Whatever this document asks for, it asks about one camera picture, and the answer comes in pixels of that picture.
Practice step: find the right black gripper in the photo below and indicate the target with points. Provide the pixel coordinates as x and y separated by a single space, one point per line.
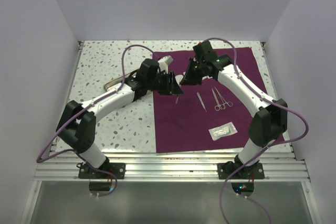
188 79

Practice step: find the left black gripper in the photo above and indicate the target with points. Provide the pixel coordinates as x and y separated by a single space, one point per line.
171 86

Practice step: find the steel scalpel handle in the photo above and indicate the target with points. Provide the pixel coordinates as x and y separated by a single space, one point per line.
201 101

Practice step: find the steel surgical scissors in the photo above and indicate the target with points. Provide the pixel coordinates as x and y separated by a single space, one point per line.
216 99

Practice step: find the steel hemostat forceps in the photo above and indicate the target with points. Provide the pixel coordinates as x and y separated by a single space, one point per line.
224 103

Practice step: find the stainless steel tray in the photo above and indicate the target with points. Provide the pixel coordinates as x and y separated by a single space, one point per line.
107 86

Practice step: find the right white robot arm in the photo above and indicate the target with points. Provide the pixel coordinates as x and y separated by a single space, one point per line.
269 116

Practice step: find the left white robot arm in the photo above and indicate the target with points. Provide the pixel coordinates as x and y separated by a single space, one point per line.
77 126

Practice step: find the purple surgical cloth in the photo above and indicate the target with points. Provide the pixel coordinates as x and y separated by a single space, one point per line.
184 126

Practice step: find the sealed suture packet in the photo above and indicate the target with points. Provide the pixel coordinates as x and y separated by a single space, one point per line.
225 130

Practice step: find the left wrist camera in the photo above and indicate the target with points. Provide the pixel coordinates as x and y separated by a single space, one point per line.
167 60

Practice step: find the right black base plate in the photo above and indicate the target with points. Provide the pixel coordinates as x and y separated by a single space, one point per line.
231 170

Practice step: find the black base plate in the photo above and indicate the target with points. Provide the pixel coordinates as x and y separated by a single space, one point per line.
102 172
231 170

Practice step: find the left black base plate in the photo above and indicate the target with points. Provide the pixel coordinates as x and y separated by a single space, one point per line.
102 172

